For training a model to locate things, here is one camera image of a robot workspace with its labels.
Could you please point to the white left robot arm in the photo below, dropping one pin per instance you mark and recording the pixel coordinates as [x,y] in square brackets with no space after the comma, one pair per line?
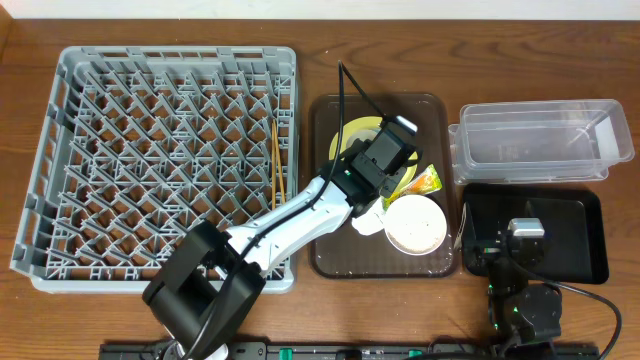
[207,287]

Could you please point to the white small plate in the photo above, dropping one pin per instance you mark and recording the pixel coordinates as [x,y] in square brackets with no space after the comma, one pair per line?
[415,225]

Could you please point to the crumpled white tissue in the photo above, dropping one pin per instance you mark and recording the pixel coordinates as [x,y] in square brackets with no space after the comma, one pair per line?
[371,221]

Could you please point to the cream cup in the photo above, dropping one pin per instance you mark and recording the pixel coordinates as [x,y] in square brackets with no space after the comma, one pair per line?
[363,135]

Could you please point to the Apollo snack wrapper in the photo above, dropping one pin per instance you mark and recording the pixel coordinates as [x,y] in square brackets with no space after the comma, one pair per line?
[425,183]

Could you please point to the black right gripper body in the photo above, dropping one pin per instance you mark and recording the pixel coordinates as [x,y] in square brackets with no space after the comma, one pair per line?
[493,251]

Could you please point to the brown serving tray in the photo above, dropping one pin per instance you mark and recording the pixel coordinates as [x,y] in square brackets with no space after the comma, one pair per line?
[346,254]

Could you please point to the yellow plate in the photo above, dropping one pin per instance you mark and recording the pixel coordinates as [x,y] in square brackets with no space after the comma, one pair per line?
[372,122]

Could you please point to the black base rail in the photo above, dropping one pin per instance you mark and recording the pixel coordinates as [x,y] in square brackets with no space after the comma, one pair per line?
[261,351]

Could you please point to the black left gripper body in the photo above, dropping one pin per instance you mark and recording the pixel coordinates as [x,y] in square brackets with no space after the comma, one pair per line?
[395,185]

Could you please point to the grey dishwasher rack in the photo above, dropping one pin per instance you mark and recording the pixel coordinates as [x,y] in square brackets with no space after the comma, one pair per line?
[139,145]

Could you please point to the black tray bin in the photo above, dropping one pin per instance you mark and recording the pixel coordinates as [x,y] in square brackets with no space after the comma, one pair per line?
[575,249]

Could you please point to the clear plastic bin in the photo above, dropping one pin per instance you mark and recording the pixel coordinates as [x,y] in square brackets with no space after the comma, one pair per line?
[539,141]

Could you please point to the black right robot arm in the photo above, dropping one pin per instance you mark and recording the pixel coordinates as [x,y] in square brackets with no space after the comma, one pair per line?
[521,312]

